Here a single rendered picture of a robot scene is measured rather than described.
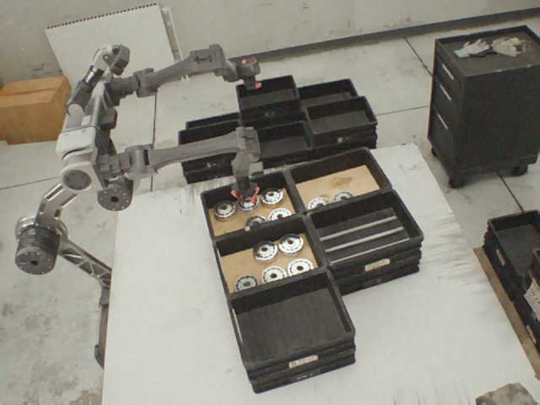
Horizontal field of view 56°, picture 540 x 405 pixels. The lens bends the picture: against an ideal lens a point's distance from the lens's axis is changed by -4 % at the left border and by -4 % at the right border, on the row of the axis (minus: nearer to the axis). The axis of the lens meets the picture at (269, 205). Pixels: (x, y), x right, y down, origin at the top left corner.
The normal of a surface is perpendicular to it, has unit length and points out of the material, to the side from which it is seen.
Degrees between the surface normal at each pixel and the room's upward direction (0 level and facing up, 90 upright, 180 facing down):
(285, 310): 0
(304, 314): 0
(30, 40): 90
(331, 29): 90
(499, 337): 0
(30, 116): 89
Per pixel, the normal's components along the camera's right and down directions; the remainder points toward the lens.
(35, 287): -0.13, -0.70
